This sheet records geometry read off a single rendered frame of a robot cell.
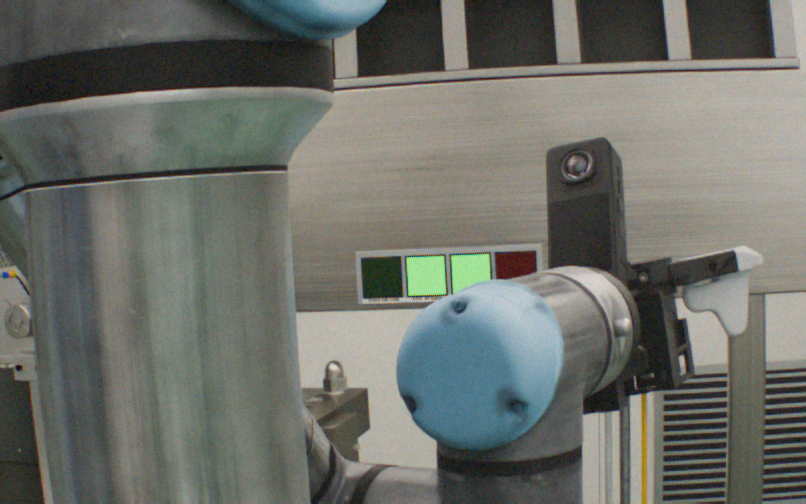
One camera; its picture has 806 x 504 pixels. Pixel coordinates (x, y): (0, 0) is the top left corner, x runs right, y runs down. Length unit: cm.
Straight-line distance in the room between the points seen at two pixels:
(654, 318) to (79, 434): 47
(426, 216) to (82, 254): 129
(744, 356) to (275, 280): 144
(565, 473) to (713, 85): 104
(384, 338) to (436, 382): 351
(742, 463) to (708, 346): 217
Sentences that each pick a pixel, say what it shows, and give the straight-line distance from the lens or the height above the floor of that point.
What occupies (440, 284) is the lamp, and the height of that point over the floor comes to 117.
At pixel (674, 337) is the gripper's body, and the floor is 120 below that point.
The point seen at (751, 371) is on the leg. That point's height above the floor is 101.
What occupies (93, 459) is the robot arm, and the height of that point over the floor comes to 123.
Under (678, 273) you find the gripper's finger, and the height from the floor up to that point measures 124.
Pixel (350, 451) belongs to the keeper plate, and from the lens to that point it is 154.
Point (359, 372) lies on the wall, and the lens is 411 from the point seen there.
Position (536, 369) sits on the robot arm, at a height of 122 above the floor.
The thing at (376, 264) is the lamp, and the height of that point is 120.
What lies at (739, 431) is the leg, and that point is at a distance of 178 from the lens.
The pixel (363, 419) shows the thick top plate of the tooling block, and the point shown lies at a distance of 167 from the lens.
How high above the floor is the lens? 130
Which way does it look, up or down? 3 degrees down
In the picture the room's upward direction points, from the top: 3 degrees counter-clockwise
